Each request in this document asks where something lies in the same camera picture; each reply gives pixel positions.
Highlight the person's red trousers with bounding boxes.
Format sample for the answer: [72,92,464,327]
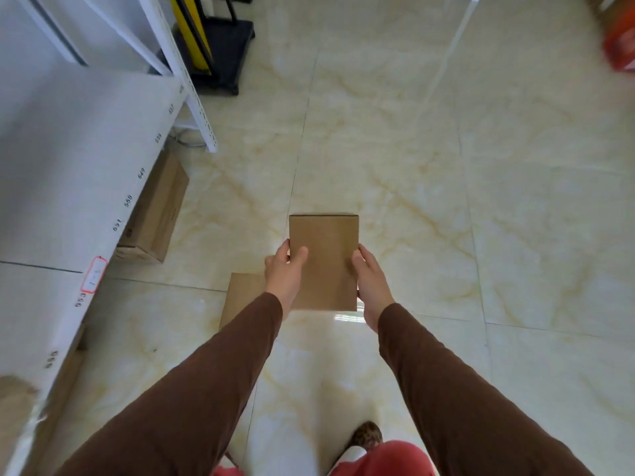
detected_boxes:
[212,440,437,476]

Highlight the red plastic crate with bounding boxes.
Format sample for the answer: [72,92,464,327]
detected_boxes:
[603,5,635,72]

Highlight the black platform trolley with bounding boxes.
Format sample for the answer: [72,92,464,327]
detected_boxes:
[158,0,256,96]

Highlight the large brown cardboard box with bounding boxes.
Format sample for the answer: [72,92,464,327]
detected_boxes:
[115,151,190,264]

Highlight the person's left hand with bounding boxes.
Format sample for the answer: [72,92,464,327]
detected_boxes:
[264,239,309,322]

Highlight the white cable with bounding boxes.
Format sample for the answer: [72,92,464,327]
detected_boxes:
[169,129,208,148]

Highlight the small brown cardboard box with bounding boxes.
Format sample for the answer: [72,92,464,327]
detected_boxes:
[289,213,360,313]

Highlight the white metal shelf rack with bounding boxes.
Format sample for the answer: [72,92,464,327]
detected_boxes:
[0,0,218,476]

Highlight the person's right forearm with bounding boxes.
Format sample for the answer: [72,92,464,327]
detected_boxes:
[377,303,593,476]

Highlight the flat brown cardboard piece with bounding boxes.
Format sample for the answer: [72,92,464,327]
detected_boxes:
[219,272,267,330]

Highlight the red bordered shelf label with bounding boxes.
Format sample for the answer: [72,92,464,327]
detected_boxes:
[80,257,108,294]

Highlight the person's left forearm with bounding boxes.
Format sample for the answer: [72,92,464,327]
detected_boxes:
[55,292,283,476]

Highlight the person's right hand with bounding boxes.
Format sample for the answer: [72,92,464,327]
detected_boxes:
[352,243,396,334]

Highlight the yellow and black board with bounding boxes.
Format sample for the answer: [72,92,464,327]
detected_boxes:
[170,0,215,75]

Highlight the leopard print shoe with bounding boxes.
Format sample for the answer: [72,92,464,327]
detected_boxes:
[342,421,384,454]

